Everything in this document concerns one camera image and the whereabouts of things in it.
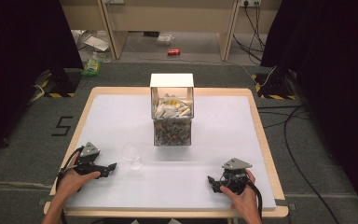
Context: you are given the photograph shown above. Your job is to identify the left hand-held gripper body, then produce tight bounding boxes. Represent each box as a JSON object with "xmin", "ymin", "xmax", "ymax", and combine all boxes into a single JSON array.
[{"xmin": 74, "ymin": 142, "xmax": 110, "ymax": 180}]

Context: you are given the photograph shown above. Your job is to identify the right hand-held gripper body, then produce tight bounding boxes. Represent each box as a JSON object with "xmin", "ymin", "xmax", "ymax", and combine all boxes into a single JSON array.
[{"xmin": 218, "ymin": 157, "xmax": 254, "ymax": 194}]

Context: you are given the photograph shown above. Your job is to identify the person's right hand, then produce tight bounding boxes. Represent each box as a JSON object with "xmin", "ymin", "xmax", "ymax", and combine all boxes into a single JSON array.
[{"xmin": 219, "ymin": 168, "xmax": 263, "ymax": 217}]

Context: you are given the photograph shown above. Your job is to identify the person's left hand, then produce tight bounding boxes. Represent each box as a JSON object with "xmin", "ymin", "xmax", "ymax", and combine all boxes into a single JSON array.
[{"xmin": 56, "ymin": 168, "xmax": 102, "ymax": 203}]

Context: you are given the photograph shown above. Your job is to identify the clear stemmed glass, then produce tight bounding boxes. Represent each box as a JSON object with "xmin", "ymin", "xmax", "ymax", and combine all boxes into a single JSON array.
[{"xmin": 120, "ymin": 142, "xmax": 145, "ymax": 171}]

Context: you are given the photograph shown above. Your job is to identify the white foam mat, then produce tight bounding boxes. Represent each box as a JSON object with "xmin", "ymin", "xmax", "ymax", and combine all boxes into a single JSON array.
[{"xmin": 64, "ymin": 93, "xmax": 278, "ymax": 211}]

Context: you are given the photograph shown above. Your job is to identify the wooden table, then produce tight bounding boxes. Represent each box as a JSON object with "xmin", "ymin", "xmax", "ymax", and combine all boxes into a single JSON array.
[{"xmin": 43, "ymin": 86, "xmax": 290, "ymax": 219}]

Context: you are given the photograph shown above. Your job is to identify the pile of dark patterned packets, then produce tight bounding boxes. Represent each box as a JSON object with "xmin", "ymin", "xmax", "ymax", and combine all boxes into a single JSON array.
[{"xmin": 154, "ymin": 119, "xmax": 192, "ymax": 147}]

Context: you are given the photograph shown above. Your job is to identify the stand base with hazard tape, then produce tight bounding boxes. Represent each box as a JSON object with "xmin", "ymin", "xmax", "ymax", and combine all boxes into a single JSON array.
[
  {"xmin": 32, "ymin": 68, "xmax": 82, "ymax": 99},
  {"xmin": 251, "ymin": 72, "xmax": 296, "ymax": 101}
]

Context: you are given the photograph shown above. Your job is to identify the pile of white yellow sachets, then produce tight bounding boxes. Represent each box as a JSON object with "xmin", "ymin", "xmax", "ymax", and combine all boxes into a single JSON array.
[{"xmin": 153, "ymin": 93, "xmax": 193, "ymax": 120}]

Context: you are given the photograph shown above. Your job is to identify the green snack packet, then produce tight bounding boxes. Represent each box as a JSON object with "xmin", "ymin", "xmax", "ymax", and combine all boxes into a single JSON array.
[{"xmin": 80, "ymin": 58, "xmax": 103, "ymax": 78}]

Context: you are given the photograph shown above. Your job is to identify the clear box with white lid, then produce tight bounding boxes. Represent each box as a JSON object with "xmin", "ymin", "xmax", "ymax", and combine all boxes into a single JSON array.
[{"xmin": 149, "ymin": 73, "xmax": 196, "ymax": 147}]

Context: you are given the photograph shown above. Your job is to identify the crumpled plastic bag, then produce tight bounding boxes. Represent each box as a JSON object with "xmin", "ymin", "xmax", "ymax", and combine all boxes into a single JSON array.
[{"xmin": 70, "ymin": 29, "xmax": 114, "ymax": 63}]

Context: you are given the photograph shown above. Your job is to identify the black curtain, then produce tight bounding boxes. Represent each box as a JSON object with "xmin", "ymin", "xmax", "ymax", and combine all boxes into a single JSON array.
[
  {"xmin": 259, "ymin": 0, "xmax": 358, "ymax": 216},
  {"xmin": 0, "ymin": 0, "xmax": 85, "ymax": 161}
]

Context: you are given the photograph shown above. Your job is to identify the clear plastic container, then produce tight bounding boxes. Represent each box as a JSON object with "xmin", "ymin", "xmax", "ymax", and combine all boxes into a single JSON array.
[{"xmin": 156, "ymin": 33, "xmax": 175, "ymax": 48}]

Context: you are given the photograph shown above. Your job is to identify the beige desk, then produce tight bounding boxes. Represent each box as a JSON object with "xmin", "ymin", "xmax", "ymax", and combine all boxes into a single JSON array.
[{"xmin": 59, "ymin": 0, "xmax": 284, "ymax": 63}]

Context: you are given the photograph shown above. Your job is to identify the left hand-held gripper cable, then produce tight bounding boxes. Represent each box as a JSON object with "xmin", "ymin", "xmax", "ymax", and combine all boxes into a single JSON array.
[{"xmin": 55, "ymin": 146, "xmax": 86, "ymax": 224}]

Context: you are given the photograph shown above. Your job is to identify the hand-held gripper cable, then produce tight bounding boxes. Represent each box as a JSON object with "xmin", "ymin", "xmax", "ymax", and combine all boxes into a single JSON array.
[
  {"xmin": 243, "ymin": 177, "xmax": 264, "ymax": 220},
  {"xmin": 55, "ymin": 146, "xmax": 86, "ymax": 224}
]

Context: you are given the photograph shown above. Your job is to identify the right hand-held gripper cable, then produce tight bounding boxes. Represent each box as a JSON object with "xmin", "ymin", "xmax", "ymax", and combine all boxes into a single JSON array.
[{"xmin": 243, "ymin": 177, "xmax": 264, "ymax": 220}]

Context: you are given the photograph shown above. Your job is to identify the long black floor cable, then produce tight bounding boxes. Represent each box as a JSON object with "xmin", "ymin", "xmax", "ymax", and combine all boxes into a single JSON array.
[{"xmin": 283, "ymin": 105, "xmax": 343, "ymax": 224}]

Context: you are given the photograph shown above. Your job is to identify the thin black floor cables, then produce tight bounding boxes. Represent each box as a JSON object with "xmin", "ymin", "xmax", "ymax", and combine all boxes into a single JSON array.
[{"xmin": 256, "ymin": 105, "xmax": 311, "ymax": 130}]

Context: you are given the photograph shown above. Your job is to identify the black cables at socket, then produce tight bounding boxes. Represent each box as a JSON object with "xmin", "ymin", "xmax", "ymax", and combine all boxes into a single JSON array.
[{"xmin": 232, "ymin": 2, "xmax": 267, "ymax": 63}]

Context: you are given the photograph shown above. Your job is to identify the white wall socket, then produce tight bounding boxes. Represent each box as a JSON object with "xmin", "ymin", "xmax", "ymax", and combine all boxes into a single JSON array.
[{"xmin": 239, "ymin": 0, "xmax": 262, "ymax": 8}]

